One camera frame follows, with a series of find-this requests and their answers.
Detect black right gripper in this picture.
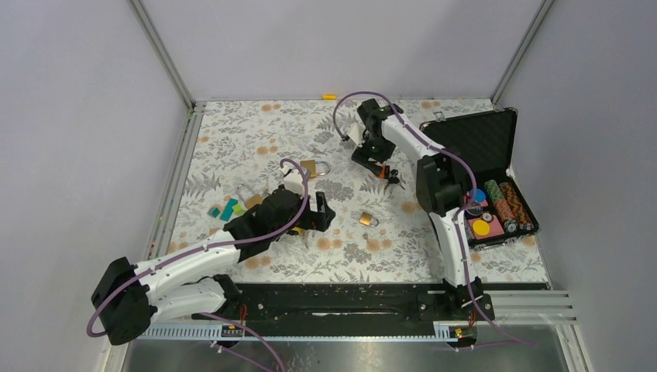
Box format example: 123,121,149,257
351,133,396,178

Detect yellow black padlock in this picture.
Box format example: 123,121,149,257
287,228,309,249

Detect orange padlock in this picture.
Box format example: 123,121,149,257
377,165,390,179

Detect black keys bunch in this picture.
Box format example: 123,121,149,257
384,169,404,191

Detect small brass padlock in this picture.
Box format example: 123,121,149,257
359,212,380,227

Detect large brass padlock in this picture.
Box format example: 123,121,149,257
236,184,265,210

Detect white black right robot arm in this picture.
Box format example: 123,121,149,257
347,99,483,319

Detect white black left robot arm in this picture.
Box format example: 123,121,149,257
87,187,336,346

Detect teal long block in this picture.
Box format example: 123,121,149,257
219,198,239,222

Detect teal small block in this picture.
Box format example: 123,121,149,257
208,207,220,218

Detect floral patterned mat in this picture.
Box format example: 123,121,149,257
161,98,550,284

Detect blue poker chip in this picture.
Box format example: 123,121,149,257
473,188,487,203

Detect yellow poker chip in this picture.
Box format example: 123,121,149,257
472,219,490,236

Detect black poker chip case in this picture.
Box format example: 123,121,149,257
421,108,539,250

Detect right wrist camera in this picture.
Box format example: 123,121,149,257
346,122,366,147

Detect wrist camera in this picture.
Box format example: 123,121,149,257
346,122,366,147
281,164,306,197

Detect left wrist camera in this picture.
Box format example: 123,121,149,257
281,164,306,197

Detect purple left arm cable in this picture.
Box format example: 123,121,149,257
85,157,311,372

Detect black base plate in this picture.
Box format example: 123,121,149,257
191,282,496,338

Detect white slotted cable duct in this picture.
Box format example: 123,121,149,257
138,319,476,343

